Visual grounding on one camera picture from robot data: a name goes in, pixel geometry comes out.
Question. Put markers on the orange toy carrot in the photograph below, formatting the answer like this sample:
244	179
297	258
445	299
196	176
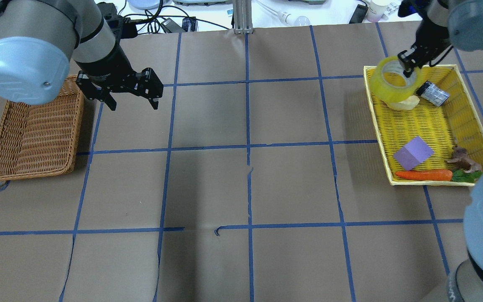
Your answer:
426	175

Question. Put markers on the yellow packing tape roll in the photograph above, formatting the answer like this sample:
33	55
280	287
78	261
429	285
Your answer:
387	81

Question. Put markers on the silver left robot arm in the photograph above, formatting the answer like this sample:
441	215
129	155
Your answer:
39	38

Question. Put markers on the green leaf toy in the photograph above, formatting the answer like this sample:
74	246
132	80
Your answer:
460	176

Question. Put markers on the white lidded cup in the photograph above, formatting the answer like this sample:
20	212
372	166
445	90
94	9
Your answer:
376	9

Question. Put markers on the yellow woven tray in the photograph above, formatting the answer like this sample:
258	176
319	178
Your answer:
455	123

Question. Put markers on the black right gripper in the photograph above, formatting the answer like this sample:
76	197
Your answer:
427	38

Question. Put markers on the black labelled can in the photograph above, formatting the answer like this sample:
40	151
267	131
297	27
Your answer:
432	93

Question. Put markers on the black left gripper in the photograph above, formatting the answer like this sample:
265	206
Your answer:
106	66

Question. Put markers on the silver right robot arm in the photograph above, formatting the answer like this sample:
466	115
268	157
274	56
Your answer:
445	24

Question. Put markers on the aluminium frame post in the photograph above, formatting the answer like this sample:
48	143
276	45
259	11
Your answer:
242	17

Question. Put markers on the brown dried root toy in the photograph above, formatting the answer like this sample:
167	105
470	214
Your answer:
460	158

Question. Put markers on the brown wicker basket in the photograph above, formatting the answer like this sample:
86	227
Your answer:
41	140

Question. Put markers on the purple foam cube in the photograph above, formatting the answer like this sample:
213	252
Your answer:
413	153

